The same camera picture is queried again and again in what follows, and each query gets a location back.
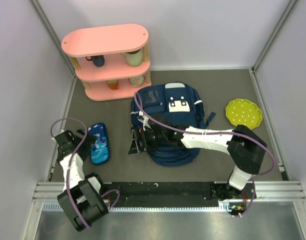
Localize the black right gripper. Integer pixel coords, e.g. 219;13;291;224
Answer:
129;127;167;156

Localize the blue dinosaur pencil case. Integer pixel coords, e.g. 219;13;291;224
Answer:
88;122;110;165

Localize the navy blue student backpack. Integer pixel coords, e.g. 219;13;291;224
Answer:
137;82;216;167

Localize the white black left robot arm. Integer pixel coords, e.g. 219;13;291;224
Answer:
54;129;108;232

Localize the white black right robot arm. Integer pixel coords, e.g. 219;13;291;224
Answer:
128;114;267;200

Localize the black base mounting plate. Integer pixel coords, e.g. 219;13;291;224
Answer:
100;181;256;208

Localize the orange cup on shelf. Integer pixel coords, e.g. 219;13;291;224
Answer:
106;79;119;90

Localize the patterned small bowl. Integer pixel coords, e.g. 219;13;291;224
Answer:
128;74;145;87

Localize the dark blue mug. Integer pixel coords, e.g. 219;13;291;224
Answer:
85;55;105;68

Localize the pink three-tier shelf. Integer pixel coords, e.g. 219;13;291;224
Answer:
61;23;151;102

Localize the pale green cup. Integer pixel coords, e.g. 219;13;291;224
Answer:
121;49;143;67

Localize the green polka dot plate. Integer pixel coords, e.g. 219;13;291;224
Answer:
225;98;263;130

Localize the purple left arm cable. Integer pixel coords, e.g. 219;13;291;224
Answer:
50;117;121;229

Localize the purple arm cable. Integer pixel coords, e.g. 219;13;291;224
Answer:
134;91;277;216
50;117;121;229

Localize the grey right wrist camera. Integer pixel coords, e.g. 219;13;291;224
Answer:
137;111;151;131

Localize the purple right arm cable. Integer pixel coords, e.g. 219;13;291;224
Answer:
134;91;277;216

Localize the aluminium frame rail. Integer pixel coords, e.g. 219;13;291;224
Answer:
33;182;64;202

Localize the grey slotted cable duct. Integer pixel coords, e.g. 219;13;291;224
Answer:
42;201;231;213

